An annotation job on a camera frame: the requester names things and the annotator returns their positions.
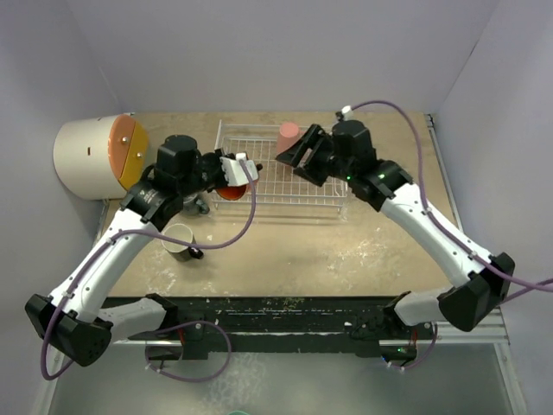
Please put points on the round cream drawer cabinet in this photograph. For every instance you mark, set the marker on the round cream drawer cabinet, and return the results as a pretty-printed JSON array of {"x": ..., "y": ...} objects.
[{"x": 101, "y": 158}]

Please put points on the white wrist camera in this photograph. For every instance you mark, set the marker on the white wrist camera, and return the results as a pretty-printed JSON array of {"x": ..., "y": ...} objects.
[
  {"x": 344, "y": 114},
  {"x": 239, "y": 170}
]

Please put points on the white wire dish rack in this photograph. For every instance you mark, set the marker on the white wire dish rack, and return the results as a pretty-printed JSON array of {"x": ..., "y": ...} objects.
[{"x": 276, "y": 185}]

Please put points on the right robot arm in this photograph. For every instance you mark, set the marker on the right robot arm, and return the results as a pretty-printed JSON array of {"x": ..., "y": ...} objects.
[{"x": 346, "y": 153}]

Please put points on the orange cup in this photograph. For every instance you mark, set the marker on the orange cup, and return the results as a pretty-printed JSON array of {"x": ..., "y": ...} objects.
[{"x": 232, "y": 193}]

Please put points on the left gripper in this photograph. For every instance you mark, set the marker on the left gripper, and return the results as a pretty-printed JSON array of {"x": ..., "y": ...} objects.
[{"x": 214, "y": 158}]

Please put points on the pink tumbler cup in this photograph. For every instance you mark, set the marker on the pink tumbler cup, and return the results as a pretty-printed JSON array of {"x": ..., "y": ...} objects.
[{"x": 288, "y": 134}]

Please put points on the grey-blue round mug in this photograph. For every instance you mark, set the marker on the grey-blue round mug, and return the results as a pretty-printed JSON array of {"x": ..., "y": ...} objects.
[{"x": 195, "y": 205}]

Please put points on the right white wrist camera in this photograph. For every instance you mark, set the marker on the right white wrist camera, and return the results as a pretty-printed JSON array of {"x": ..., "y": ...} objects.
[{"x": 344, "y": 114}]

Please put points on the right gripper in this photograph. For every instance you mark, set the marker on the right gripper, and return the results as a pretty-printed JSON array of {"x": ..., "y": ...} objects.
[{"x": 317, "y": 138}]

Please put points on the aluminium frame rails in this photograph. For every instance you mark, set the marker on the aluminium frame rails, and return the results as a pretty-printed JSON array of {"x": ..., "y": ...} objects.
[{"x": 73, "y": 319}]

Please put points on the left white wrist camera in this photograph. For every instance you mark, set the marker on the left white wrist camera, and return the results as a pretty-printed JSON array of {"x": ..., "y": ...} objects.
[{"x": 239, "y": 170}]

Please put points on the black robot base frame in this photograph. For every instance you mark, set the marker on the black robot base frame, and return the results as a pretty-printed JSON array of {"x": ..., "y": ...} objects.
[{"x": 286, "y": 325}]

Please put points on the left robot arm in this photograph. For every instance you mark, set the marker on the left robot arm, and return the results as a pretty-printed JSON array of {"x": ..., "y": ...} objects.
[{"x": 72, "y": 318}]

